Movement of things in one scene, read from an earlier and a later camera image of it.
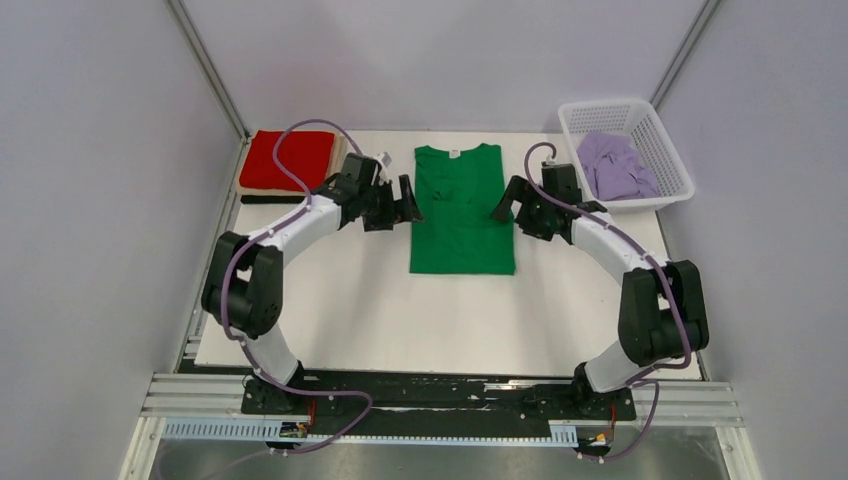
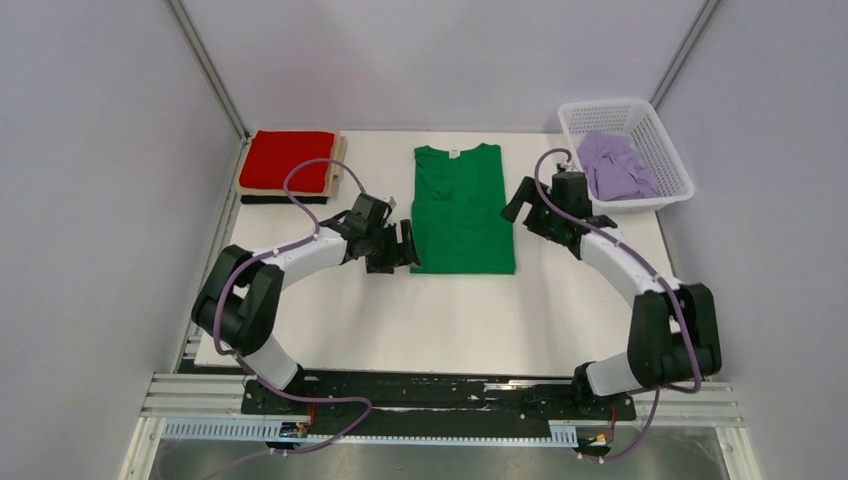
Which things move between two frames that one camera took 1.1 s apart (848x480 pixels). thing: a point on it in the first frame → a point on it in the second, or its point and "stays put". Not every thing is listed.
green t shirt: [457, 198] stays put
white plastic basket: [625, 157] stays put
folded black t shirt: [272, 199] stays put
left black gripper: [402, 210] → [400, 253]
